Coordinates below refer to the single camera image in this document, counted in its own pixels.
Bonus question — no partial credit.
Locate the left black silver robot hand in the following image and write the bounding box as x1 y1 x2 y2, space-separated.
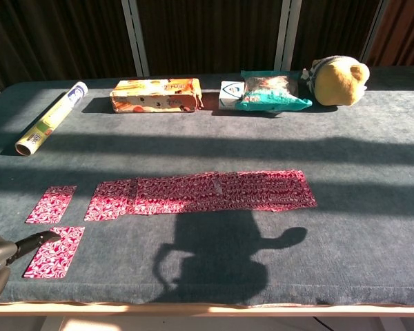
0 230 62 311

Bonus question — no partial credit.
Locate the red patterned playing card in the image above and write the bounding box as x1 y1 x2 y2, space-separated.
25 185 78 225
23 225 86 279

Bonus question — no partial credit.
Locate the orange printed carton box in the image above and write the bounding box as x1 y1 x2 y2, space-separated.
109 78 204 114

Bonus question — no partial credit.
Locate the dark brown curtain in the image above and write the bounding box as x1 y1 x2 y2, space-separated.
137 0 284 77
0 0 137 91
291 0 380 70

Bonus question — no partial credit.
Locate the dark blue table cloth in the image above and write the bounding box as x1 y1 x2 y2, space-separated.
0 65 414 308

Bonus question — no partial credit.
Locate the small white blue box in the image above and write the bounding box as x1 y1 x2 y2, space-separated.
218 81 246 111

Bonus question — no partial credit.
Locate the teal snack bag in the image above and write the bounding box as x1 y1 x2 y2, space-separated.
234 70 313 113

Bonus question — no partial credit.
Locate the yellow plush toy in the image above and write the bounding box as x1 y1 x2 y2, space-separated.
300 54 371 107

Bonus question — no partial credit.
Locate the reddish brown curtain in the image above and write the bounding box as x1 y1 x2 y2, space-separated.
367 0 414 68

